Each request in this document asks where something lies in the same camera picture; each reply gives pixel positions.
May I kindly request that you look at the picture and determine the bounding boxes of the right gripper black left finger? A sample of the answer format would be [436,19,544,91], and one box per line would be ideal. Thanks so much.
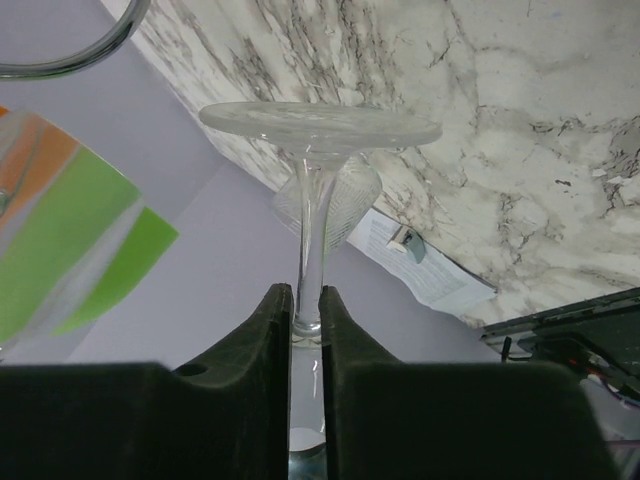
[1,284,293,479]

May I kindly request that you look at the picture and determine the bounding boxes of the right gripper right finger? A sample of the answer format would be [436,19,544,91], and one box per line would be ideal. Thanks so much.
[319,286,619,479]

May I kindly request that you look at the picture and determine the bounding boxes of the clear wine glass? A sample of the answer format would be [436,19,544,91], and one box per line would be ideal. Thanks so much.
[271,153,383,254]
[1,143,145,354]
[199,102,441,479]

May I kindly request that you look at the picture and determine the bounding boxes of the green plastic wine glass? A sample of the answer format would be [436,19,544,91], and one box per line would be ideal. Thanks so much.
[1,145,178,348]

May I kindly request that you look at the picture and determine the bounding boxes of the clear wine glass front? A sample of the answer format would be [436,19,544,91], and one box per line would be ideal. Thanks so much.
[199,102,441,479]

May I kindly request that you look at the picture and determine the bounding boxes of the orange plastic wine glass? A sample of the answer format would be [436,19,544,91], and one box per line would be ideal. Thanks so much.
[1,107,81,227]

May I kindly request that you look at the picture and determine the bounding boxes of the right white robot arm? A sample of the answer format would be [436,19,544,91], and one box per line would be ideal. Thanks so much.
[1,284,639,479]

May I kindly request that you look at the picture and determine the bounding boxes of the printed paper sheets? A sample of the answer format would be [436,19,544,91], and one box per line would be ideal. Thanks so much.
[349,210,497,317]

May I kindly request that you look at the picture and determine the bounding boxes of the small blue white stapler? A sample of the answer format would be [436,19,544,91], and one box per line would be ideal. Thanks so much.
[386,225,426,264]

